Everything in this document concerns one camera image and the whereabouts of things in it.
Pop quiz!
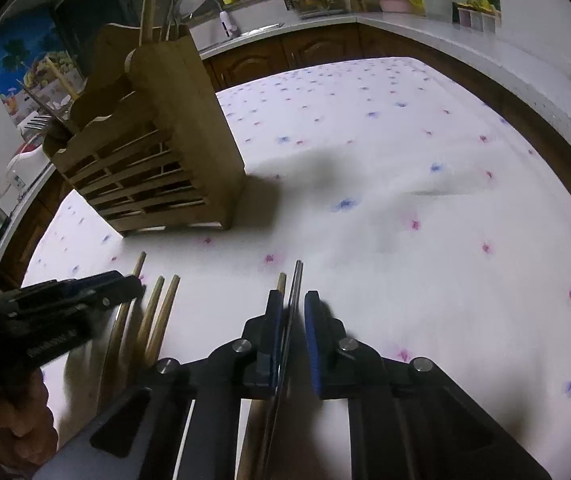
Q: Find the wooden chopstick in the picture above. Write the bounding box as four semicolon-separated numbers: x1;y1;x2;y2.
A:
144;274;180;367
139;0;156;46
130;276;165;370
97;250;148;411

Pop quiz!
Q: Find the person's left hand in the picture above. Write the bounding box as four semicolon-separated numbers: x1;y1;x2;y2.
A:
0;368;59;476

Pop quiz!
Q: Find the wooden chopstick on table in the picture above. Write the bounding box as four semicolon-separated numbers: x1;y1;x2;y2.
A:
97;250;148;411
144;274;180;367
130;276;165;370

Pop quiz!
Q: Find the metal chopstick on table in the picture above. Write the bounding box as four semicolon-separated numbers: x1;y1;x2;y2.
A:
253;260;304;479

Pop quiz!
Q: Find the white floral tablecloth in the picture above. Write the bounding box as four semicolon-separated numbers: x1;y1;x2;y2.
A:
25;58;571;479

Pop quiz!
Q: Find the wooden utensil holder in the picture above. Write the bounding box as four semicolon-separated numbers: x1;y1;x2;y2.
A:
44;24;246;235

